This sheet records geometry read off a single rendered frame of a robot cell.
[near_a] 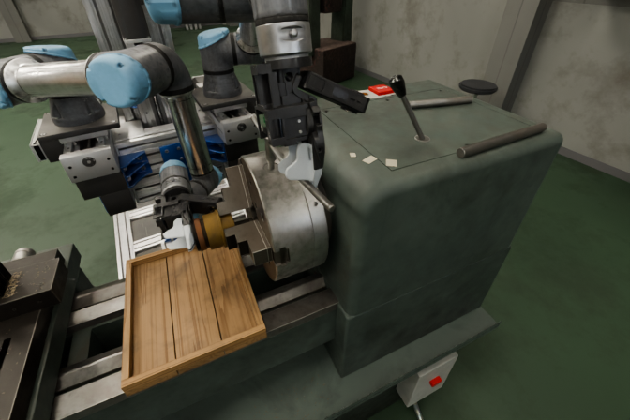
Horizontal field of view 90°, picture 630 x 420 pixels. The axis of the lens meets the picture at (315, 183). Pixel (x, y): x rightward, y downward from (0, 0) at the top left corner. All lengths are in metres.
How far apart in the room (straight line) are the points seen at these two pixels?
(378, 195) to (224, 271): 0.53
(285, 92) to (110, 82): 0.48
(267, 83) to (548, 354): 1.93
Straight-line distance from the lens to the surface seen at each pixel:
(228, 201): 0.76
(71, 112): 1.28
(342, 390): 1.14
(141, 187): 1.40
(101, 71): 0.86
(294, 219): 0.65
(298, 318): 0.86
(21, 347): 0.91
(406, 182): 0.63
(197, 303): 0.91
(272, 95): 0.46
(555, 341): 2.19
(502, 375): 1.95
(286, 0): 0.45
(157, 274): 1.01
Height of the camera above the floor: 1.60
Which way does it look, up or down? 35 degrees down
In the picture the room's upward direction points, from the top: straight up
